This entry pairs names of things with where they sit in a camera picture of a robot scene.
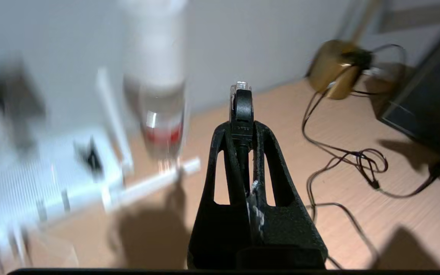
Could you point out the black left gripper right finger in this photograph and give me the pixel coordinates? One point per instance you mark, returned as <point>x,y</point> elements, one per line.
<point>285,229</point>

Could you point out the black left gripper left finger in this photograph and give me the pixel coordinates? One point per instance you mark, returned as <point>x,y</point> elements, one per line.
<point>220,229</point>

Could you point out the white router with antennas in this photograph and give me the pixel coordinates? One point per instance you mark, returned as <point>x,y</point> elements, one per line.
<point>52,191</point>

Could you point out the clear bottle red label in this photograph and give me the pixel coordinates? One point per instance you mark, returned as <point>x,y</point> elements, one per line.
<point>162,118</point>

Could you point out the small black clip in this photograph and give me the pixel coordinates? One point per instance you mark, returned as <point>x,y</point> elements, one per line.
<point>92,158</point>

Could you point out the brass desk lamp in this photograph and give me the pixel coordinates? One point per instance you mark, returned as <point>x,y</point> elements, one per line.
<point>332,68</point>

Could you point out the black box gold trim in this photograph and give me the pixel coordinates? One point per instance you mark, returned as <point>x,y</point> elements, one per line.
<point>434,95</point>

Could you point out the white toilet paper roll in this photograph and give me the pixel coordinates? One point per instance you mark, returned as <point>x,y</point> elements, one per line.
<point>155,38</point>

